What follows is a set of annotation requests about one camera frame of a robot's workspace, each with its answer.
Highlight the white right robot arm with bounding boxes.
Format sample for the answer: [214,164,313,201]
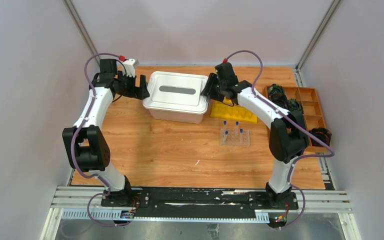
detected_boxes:
[214,62,309,209]

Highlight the dark rolled tie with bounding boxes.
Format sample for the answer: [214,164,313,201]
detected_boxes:
[270,93,289,110]

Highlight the pink plastic bin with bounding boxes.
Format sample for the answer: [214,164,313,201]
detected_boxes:
[147,107,208,124]

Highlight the blue floral rolled tie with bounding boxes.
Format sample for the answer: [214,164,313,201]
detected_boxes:
[267,83,285,97]

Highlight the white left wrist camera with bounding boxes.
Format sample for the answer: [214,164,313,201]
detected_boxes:
[118,55,139,77]

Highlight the wooden compartment organizer tray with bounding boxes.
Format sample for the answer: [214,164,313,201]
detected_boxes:
[264,86,333,153]

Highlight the black rolled belt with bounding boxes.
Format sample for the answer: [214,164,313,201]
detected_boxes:
[308,127,332,146]

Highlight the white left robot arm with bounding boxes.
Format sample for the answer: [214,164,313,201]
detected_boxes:
[62,53,151,208]

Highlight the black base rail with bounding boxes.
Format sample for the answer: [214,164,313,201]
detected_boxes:
[100,187,299,220]

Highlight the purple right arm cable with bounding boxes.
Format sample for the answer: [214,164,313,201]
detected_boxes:
[222,49,336,230]

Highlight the yellow test tube rack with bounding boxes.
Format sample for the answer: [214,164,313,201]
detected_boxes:
[210,101,258,124]

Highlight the green floral rolled tie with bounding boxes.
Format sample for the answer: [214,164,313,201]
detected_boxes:
[287,98,304,114]

